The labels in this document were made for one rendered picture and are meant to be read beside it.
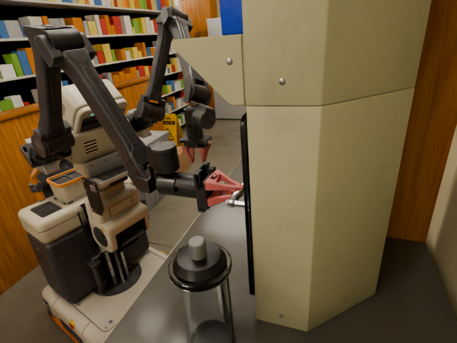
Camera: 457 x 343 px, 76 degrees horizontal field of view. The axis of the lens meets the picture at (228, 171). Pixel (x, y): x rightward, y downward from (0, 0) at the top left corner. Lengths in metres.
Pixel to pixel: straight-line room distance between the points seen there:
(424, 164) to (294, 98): 0.52
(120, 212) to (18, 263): 1.38
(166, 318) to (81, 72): 0.60
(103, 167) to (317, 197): 0.97
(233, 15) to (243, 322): 0.65
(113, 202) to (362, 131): 1.11
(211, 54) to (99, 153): 0.92
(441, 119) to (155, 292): 0.81
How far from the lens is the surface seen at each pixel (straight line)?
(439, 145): 0.88
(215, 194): 0.65
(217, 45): 0.46
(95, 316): 1.77
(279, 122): 0.45
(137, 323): 0.77
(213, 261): 0.49
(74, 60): 0.81
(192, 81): 1.00
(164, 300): 0.79
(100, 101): 0.77
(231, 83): 0.46
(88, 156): 1.28
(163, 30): 1.32
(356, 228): 0.61
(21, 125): 2.55
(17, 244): 2.64
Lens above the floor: 1.51
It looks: 25 degrees down
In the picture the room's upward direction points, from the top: 5 degrees counter-clockwise
